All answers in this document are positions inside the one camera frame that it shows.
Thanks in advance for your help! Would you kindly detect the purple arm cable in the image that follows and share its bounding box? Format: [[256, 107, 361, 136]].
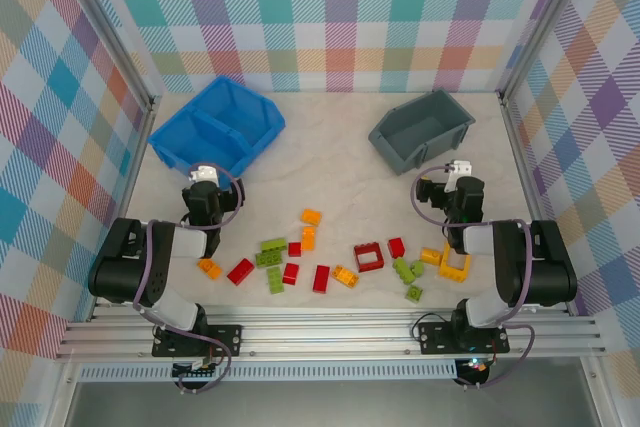
[[410, 164, 536, 391], [132, 162, 247, 395]]

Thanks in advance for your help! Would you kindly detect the yellow lego window frame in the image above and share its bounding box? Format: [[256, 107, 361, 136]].
[[438, 241, 472, 282]]

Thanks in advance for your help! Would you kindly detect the grey plastic bin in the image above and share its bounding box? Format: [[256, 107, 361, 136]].
[[367, 89, 477, 176]]

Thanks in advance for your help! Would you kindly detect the blue two-compartment bin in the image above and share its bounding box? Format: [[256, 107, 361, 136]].
[[147, 75, 287, 183]]

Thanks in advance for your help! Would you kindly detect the aluminium frame post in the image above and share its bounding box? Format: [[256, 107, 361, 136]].
[[496, 0, 600, 106], [58, 0, 160, 111]]

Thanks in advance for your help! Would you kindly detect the long green lego brick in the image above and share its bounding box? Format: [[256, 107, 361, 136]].
[[391, 257, 416, 284]]

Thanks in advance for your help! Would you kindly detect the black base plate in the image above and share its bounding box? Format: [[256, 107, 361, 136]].
[[151, 324, 244, 359], [417, 321, 512, 355]]

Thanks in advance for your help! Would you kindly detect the circuit board with lights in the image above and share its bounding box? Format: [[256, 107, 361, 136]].
[[458, 356, 490, 379]]

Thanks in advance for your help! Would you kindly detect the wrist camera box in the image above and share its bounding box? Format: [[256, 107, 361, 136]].
[[188, 164, 220, 184], [446, 159, 474, 193]]

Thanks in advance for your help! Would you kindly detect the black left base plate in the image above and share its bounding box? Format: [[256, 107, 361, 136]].
[[151, 324, 244, 359]]

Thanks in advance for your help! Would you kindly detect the aluminium side rail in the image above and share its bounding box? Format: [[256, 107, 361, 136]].
[[87, 96, 161, 323], [498, 94, 576, 318]]

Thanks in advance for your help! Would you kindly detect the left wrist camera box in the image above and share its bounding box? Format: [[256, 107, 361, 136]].
[[188, 164, 220, 184]]

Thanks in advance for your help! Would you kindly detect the small circuit board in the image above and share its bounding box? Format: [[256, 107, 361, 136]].
[[171, 357, 222, 381]]

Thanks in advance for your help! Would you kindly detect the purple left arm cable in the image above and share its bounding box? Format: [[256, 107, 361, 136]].
[[132, 162, 247, 395]]

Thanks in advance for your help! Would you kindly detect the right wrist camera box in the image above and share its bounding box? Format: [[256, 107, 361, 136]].
[[446, 159, 474, 193]]

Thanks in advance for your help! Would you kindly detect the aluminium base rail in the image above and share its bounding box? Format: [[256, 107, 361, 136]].
[[53, 307, 607, 362]]

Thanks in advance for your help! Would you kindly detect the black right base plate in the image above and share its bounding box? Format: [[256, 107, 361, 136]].
[[417, 321, 512, 355]]

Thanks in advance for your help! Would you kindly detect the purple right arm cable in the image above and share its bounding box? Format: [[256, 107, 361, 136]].
[[410, 164, 536, 391]]

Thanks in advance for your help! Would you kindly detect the slotted grey cable duct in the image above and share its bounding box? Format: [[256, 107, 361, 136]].
[[78, 364, 459, 383]]

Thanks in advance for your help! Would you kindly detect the red lego window frame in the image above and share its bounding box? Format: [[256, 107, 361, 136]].
[[353, 242, 386, 274]]

